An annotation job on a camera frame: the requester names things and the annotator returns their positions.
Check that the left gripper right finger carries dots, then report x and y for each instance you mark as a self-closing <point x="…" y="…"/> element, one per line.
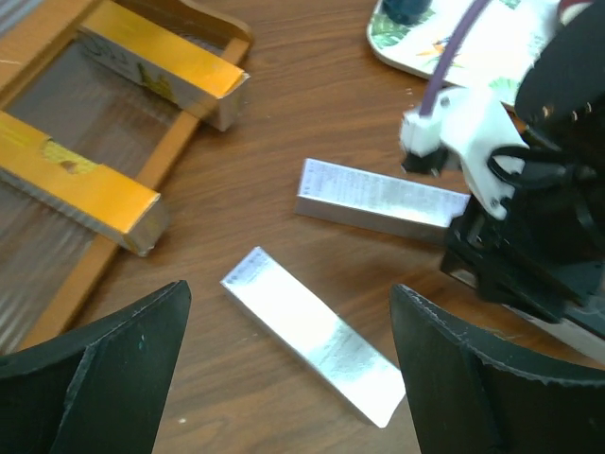
<point x="470" y="391"/>

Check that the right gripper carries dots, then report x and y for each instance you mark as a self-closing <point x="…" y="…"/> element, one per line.
<point x="548" y="251"/>

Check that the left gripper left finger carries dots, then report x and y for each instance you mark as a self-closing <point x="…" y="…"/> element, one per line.
<point x="100" y="388"/>

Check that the gold honeycomb toothpaste box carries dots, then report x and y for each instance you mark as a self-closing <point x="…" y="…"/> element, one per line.
<point x="93" y="195"/>

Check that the white orange R.O toothpaste box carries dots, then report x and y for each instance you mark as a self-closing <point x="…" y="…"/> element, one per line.
<point x="195" y="79"/>

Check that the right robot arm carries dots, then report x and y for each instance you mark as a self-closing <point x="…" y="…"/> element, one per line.
<point x="561" y="98"/>

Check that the orange wooden shelf rack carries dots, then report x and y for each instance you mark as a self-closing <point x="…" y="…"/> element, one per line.
<point x="50" y="265"/>

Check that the silver toothpaste box upper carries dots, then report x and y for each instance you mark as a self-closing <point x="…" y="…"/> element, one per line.
<point x="376" y="202"/>

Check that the silver toothpaste box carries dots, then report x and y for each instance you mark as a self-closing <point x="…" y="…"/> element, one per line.
<point x="376" y="202"/>
<point x="313" y="332"/>

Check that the silver toothpaste box left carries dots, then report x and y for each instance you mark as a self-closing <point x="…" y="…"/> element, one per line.
<point x="313" y="332"/>

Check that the dark blue mug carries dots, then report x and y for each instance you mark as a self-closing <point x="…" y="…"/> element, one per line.
<point x="405" y="12"/>

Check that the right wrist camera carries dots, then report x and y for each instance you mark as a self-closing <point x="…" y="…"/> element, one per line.
<point x="466" y="127"/>

